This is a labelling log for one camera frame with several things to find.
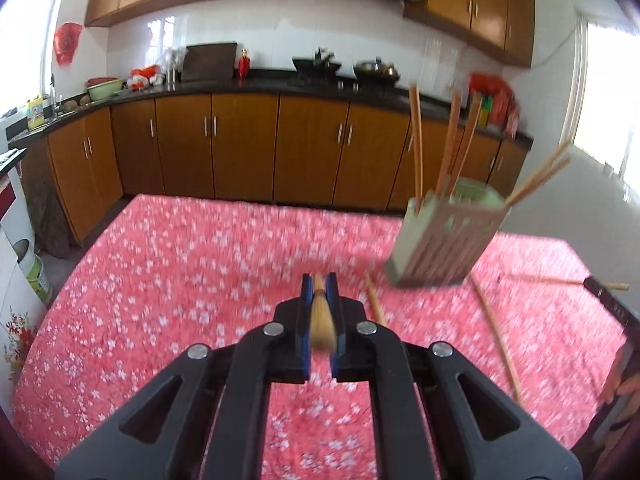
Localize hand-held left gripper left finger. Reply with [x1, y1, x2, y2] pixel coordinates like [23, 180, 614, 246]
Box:
[55, 272, 313, 480]

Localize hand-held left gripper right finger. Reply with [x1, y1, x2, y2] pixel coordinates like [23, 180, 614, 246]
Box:
[325, 272, 583, 480]

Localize single wooden chopstick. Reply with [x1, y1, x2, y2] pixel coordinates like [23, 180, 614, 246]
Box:
[364, 270, 388, 326]
[470, 277, 523, 406]
[505, 272, 630, 292]
[310, 274, 336, 351]

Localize green chopstick holder basket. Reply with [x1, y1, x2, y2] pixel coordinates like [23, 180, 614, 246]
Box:
[387, 177, 511, 288]

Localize bunch of wooden chopsticks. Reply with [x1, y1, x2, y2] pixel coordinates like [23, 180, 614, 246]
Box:
[407, 82, 573, 211]

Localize red floral tablecloth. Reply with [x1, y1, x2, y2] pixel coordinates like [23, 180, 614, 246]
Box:
[10, 194, 631, 480]

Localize wooden lower cabinets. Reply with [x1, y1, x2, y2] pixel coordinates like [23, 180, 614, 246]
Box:
[10, 92, 531, 261]

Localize gas stove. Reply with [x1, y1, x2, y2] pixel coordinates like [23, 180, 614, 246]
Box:
[287, 75, 361, 89]

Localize black kitchen countertop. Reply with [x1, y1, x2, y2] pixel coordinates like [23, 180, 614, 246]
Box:
[7, 67, 533, 151]

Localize wok with glass lid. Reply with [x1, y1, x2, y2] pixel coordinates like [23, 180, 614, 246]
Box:
[352, 59, 402, 84]

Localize black wok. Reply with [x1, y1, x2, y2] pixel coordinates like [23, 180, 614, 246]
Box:
[292, 47, 343, 78]

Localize green and white bucket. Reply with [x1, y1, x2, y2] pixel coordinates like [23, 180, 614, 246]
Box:
[14, 240, 54, 307]

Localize dark cutting board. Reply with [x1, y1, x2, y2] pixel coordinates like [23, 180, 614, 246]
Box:
[181, 42, 238, 82]

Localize brown wooden object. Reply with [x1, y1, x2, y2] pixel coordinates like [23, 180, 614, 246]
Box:
[597, 350, 640, 443]

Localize white appliance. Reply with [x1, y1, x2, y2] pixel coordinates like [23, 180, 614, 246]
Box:
[0, 147, 53, 386]

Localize red bag over condiments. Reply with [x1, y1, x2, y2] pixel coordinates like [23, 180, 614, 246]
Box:
[469, 74, 511, 97]

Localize crumpled red bag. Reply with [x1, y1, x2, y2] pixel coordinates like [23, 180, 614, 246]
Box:
[129, 66, 166, 90]

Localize green basin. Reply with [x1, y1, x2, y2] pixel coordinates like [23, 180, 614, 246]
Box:
[87, 77, 125, 102]

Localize metal faucet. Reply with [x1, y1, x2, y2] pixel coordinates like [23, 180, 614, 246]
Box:
[49, 74, 64, 116]

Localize yellow detergent bottle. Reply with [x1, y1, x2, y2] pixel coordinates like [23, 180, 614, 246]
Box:
[26, 97, 46, 130]

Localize large bright window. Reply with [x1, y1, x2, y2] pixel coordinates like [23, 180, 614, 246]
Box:
[570, 15, 640, 186]

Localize red plastic bag on hook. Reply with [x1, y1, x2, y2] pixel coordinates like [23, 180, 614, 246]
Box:
[54, 22, 83, 66]

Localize small side window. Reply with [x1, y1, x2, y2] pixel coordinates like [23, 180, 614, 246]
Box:
[0, 0, 67, 117]

